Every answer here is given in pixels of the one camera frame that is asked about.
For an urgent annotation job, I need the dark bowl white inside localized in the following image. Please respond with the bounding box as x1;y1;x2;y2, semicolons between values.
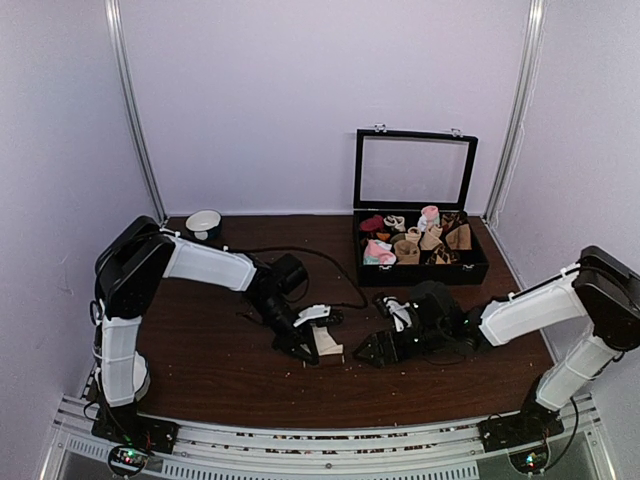
185;210;222;241

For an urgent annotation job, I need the pink white rolled sock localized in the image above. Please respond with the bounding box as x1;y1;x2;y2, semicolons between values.
417;205;440;232

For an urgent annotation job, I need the beige rolled sock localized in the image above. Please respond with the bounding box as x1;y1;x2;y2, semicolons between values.
419;225;443;251

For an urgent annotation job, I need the dark red rolled sock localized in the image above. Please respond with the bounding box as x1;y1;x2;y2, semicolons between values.
359;215;385;234

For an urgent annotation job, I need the round circuit board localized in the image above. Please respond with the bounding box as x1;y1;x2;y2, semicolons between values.
509;446;550;475
107;445;150;477

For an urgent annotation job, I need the right aluminium frame post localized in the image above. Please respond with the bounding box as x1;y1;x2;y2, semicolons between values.
484;0;547;228

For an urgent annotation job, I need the cream brown rolled sock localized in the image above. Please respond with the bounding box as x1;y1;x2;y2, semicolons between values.
383;215;406;233

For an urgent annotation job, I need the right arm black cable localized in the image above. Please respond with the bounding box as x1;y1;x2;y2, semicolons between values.
542;394;587;471

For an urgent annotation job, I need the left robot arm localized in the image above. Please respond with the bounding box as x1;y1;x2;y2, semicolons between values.
94;215;319;444

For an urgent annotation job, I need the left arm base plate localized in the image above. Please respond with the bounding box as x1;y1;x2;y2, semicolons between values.
91;416;179;454

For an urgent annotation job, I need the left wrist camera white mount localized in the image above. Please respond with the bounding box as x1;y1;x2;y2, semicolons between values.
293;304;344;328

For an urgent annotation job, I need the aluminium frame post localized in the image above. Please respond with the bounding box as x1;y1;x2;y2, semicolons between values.
484;0;547;228
104;0;168;224

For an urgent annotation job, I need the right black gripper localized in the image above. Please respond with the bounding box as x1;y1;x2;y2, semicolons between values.
353;323;448;369

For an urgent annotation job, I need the left aluminium frame post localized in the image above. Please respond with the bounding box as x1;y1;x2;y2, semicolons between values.
104;0;168;224

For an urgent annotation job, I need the front aluminium rail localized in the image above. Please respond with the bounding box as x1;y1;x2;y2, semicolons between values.
39;392;616;480

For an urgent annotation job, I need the pink mint rolled sock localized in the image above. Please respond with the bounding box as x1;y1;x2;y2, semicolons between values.
363;239;397;265

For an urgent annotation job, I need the brown diamond rolled sock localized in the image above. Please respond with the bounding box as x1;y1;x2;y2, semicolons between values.
426;245;460;265

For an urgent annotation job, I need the left round circuit board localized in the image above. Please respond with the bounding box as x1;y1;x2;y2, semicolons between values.
107;445;150;477

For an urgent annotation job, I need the tan brown ribbed sock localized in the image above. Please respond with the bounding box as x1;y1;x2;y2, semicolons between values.
445;223;472;251

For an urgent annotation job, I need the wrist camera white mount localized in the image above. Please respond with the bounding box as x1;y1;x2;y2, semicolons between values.
373;294;414;332
293;304;344;328

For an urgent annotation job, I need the black glass box lid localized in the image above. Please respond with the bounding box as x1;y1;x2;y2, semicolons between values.
353;124;479;211

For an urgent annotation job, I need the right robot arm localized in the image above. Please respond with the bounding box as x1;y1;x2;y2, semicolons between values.
353;246;639;442

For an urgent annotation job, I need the black storage box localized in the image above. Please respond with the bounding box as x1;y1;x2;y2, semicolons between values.
353;206;489;287

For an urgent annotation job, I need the tan rolled sock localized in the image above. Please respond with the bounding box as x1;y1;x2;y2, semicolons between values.
391;227;422;265

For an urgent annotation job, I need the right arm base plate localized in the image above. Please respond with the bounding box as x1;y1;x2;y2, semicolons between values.
477;413;565;453

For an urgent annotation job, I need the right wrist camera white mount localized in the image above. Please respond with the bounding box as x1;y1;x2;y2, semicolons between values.
373;294;414;332

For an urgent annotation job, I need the cream and brown sock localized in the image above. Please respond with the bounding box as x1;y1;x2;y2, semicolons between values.
312;325;345;368

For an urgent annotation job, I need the white scalloped bowl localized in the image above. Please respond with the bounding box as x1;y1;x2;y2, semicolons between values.
132;351;151;401

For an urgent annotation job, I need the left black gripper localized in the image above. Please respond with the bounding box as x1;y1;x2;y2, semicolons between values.
247;295;317;366

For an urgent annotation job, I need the brown argyle rolled sock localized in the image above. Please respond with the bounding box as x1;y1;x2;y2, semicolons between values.
440;211;468;232

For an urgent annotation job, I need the right round circuit board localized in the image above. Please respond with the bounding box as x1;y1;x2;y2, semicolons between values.
509;446;550;475

